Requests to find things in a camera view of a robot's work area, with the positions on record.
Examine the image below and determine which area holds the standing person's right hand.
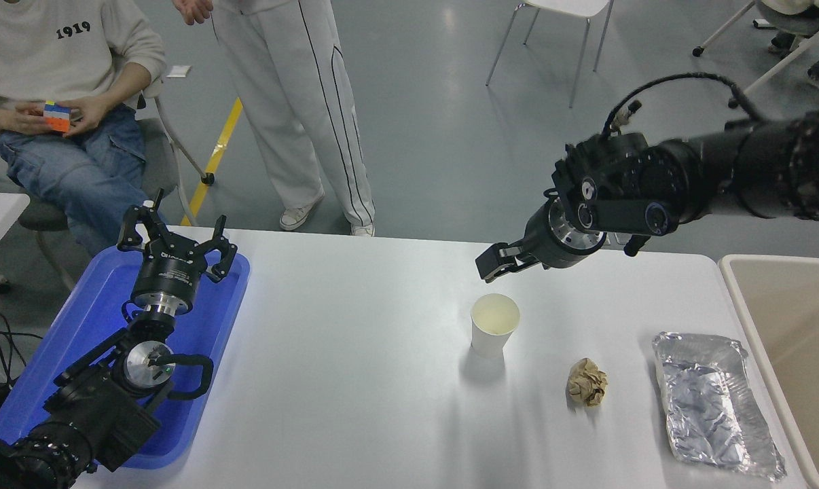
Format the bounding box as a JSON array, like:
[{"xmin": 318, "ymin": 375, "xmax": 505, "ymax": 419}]
[{"xmin": 175, "ymin": 0, "xmax": 215, "ymax": 26}]

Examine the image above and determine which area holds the large pale bin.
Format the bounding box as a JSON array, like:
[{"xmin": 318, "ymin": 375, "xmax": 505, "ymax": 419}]
[{"xmin": 718, "ymin": 254, "xmax": 819, "ymax": 489}]

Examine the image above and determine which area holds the seated person's left hand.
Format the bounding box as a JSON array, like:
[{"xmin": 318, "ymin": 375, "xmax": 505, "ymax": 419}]
[{"xmin": 64, "ymin": 96, "xmax": 112, "ymax": 139}]

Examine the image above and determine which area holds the grey office chair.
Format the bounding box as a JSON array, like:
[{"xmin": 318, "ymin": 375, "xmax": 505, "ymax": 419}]
[{"xmin": 0, "ymin": 80, "xmax": 215, "ymax": 294}]

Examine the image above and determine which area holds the white chair with metal legs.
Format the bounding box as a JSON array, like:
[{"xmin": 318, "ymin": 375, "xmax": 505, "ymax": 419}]
[{"xmin": 486, "ymin": 0, "xmax": 615, "ymax": 110}]

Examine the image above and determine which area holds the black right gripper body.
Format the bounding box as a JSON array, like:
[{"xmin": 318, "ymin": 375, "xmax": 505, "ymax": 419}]
[{"xmin": 520, "ymin": 202, "xmax": 588, "ymax": 271}]

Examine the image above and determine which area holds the seated person's right hand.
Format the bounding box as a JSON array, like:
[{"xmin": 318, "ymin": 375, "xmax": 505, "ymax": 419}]
[{"xmin": 5, "ymin": 103, "xmax": 51, "ymax": 136}]

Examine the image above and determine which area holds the blue plastic tray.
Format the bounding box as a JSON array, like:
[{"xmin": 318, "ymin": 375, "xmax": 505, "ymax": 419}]
[{"xmin": 0, "ymin": 246, "xmax": 251, "ymax": 469}]

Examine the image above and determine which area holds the standing person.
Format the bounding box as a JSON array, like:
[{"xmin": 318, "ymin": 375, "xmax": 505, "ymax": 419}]
[{"xmin": 174, "ymin": 0, "xmax": 376, "ymax": 238}]

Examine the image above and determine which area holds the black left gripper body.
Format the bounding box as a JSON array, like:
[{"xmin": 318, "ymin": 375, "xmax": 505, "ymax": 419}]
[{"xmin": 130, "ymin": 246, "xmax": 210, "ymax": 306}]

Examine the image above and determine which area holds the white paper cup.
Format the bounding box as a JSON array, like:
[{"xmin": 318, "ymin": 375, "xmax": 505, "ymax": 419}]
[{"xmin": 470, "ymin": 293, "xmax": 521, "ymax": 359}]

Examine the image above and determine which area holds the seated person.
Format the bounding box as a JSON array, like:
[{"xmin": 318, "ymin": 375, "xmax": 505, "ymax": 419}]
[{"xmin": 0, "ymin": 0, "xmax": 168, "ymax": 257}]

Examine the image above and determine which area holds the silver foil tray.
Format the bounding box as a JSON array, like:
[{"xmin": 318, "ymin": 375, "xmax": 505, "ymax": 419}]
[{"xmin": 652, "ymin": 331, "xmax": 788, "ymax": 482}]

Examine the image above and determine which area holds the person on rolling chair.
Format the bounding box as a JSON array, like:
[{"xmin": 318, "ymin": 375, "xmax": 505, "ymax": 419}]
[{"xmin": 756, "ymin": 0, "xmax": 819, "ymax": 56}]

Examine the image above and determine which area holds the crumpled tan paper ball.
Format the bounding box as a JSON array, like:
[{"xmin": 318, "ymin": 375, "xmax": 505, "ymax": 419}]
[{"xmin": 566, "ymin": 358, "xmax": 608, "ymax": 408}]

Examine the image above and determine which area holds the colourful puzzle cube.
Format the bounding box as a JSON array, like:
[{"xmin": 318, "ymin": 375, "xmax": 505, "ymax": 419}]
[{"xmin": 43, "ymin": 101, "xmax": 72, "ymax": 133}]

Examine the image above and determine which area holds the white rolling chair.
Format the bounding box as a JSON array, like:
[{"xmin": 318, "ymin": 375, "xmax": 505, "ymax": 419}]
[{"xmin": 693, "ymin": 0, "xmax": 819, "ymax": 108}]

